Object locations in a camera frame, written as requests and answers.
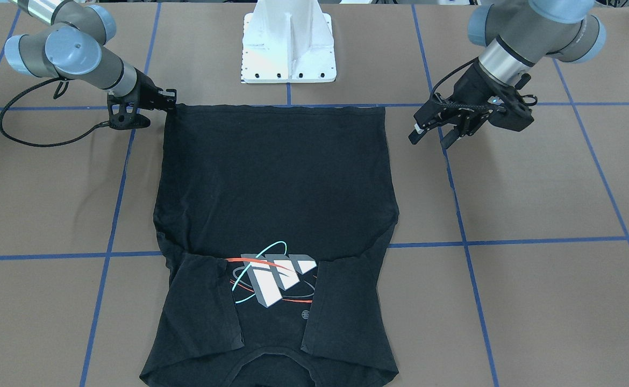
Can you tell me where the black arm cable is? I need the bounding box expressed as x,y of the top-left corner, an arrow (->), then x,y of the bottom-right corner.
430,56 -> 479,105
0,75 -> 113,148

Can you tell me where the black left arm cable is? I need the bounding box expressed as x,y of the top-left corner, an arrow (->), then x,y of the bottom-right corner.
430,56 -> 479,105

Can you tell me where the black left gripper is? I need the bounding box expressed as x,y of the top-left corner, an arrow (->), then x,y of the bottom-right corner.
408,59 -> 537,150

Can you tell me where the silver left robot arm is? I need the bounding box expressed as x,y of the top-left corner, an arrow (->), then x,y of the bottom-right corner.
409,1 -> 607,149

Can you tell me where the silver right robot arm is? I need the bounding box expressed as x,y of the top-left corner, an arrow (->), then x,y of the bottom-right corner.
3,1 -> 176,130

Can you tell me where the black printed t-shirt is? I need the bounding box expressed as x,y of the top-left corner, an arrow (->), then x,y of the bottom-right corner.
140,104 -> 398,386

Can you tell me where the white central pedestal column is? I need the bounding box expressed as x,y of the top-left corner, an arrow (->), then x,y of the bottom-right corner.
240,1 -> 337,84

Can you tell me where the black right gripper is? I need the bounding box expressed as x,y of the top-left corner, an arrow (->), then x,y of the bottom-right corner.
106,69 -> 177,131

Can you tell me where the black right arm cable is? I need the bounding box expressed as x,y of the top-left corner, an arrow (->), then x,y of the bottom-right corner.
0,75 -> 113,148

